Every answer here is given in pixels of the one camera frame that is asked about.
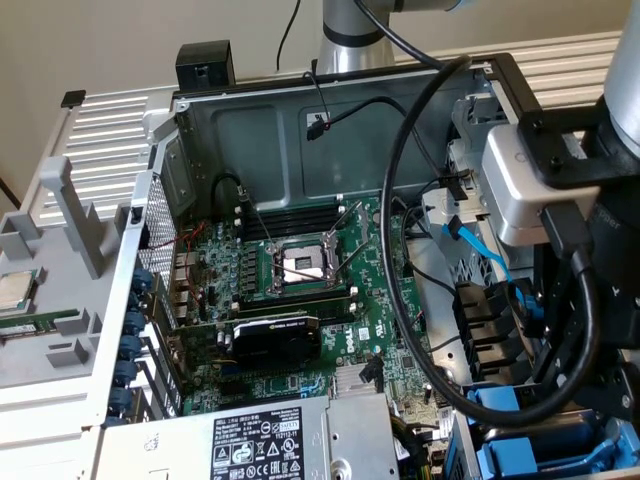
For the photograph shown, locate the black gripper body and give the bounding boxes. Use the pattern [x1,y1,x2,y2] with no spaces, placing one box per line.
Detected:
[592,164,640,351]

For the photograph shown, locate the hard disk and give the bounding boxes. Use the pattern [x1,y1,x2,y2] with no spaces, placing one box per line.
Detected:
[462,384,619,466]

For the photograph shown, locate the empty blue disk carrier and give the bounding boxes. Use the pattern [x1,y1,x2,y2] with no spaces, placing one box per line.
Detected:
[474,424,639,476]

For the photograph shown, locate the metal disk bay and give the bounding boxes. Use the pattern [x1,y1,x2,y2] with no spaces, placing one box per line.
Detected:
[449,364,640,480]

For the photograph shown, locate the silver drive cage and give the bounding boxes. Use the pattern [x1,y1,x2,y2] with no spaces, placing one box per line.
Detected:
[444,82,506,281]

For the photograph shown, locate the thin metal locking lever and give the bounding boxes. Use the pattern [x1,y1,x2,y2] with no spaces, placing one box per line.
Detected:
[237,184,275,250]
[332,247,364,281]

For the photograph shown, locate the silver finned heat sink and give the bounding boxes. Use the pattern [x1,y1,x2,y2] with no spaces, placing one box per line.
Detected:
[333,363,387,400]

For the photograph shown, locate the silver socket cover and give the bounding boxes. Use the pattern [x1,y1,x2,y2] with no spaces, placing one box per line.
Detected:
[324,200,371,246]

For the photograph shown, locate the silver power supply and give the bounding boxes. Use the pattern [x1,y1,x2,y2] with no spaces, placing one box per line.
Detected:
[97,392,401,480]

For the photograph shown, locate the RAM slot white clips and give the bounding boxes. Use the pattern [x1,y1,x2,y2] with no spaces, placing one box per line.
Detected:
[233,207,346,230]
[233,194,346,217]
[234,284,359,300]

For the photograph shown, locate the CPU socket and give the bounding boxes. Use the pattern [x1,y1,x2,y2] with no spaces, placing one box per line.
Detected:
[267,234,349,297]

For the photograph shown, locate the green RAM stick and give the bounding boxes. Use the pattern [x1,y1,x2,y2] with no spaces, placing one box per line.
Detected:
[0,310,81,344]
[237,292,353,309]

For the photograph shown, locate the black graphics card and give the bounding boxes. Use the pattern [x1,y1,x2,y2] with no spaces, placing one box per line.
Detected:
[167,313,324,372]

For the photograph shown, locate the green motherboard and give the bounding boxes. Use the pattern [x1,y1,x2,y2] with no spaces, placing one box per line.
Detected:
[169,192,464,454]

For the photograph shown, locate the open metal PC case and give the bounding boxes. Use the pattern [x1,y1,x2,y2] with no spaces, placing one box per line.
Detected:
[82,52,640,480]

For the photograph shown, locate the black box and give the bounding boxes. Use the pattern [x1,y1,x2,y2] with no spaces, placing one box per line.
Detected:
[174,40,237,92]

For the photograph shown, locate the grey parts rack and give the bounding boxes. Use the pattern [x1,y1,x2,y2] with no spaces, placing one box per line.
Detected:
[0,155,134,389]

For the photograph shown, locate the silver CPU chip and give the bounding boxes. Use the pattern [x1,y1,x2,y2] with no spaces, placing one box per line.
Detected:
[0,269,40,315]

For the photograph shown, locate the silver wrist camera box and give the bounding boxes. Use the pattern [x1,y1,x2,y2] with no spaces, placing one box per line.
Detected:
[481,123,604,247]

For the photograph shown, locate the blue flat SATA wire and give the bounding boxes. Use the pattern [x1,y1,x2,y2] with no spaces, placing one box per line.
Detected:
[443,215,544,341]

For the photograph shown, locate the long thin black wire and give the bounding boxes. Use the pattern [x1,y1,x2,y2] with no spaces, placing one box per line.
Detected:
[407,257,457,299]

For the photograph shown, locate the silver metal bracket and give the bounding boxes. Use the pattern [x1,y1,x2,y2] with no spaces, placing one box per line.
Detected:
[422,187,494,236]

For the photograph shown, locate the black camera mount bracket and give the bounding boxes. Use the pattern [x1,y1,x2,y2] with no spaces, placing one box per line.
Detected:
[516,96,640,190]

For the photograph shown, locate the thick black camera cable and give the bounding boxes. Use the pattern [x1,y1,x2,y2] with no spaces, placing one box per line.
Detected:
[353,0,601,427]

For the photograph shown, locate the black power wire with plug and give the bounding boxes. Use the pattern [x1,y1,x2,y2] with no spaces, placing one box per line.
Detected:
[359,355,385,389]

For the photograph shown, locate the braided yellow black wire bundle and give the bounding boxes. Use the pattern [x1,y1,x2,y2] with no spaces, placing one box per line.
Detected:
[391,417,446,480]

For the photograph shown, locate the black wire with connectors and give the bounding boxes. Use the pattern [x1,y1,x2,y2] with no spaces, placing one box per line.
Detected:
[304,96,475,202]

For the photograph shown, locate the thin red black wire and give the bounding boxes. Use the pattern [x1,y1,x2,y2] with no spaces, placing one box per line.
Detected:
[302,69,334,132]

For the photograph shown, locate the short black loop wire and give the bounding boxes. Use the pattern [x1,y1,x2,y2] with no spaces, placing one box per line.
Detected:
[211,172,252,207]

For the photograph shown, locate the thin black hanging cable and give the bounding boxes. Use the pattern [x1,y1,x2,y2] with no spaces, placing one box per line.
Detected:
[276,0,302,71]

